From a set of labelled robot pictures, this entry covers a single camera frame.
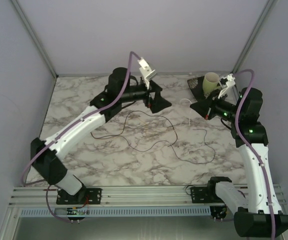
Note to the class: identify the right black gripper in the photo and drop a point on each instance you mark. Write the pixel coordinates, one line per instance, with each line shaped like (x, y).
(206, 109)

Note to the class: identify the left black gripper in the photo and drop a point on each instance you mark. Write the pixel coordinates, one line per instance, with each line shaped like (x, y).
(159, 103)

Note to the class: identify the white zip tie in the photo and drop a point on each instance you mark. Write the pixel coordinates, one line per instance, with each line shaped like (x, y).
(183, 109)

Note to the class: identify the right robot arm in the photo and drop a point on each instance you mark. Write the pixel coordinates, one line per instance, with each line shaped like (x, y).
(259, 215)

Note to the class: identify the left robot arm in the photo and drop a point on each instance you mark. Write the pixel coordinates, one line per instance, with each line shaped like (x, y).
(47, 155)

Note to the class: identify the dark floral square plate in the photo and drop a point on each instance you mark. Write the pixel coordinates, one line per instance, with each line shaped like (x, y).
(195, 86)

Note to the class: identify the light green mug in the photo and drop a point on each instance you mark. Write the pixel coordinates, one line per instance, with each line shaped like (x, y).
(211, 82)

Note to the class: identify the right controller board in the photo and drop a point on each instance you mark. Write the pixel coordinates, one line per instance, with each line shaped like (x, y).
(219, 213)

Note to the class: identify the controller board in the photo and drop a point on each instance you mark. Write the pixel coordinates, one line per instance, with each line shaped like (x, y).
(76, 214)
(219, 213)

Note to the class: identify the left controller board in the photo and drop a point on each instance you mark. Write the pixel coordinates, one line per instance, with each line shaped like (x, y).
(76, 214)

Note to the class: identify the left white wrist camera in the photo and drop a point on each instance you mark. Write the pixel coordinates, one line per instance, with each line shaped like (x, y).
(147, 72)

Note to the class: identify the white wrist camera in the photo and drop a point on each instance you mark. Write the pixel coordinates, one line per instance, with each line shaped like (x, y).
(229, 83)
(147, 72)

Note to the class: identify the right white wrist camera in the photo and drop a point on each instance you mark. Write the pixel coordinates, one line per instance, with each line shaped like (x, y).
(229, 83)

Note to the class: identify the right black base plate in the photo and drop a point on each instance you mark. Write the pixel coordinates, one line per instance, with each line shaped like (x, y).
(204, 195)

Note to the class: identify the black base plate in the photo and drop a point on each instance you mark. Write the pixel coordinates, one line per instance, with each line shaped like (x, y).
(87, 195)
(204, 195)

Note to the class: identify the aluminium front rail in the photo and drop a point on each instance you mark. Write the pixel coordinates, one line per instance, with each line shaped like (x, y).
(111, 196)

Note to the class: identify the grey slotted cable duct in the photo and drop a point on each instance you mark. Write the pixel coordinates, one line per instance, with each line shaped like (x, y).
(136, 211)

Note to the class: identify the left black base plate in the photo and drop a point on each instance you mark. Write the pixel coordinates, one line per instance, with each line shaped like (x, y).
(87, 195)

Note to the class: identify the right aluminium corner post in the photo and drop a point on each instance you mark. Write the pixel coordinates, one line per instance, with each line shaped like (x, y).
(263, 17)

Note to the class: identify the aluminium corner post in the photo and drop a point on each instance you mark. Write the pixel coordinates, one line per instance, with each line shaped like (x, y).
(34, 37)
(263, 17)

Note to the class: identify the left aluminium corner post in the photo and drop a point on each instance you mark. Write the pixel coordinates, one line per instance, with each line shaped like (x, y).
(34, 37)

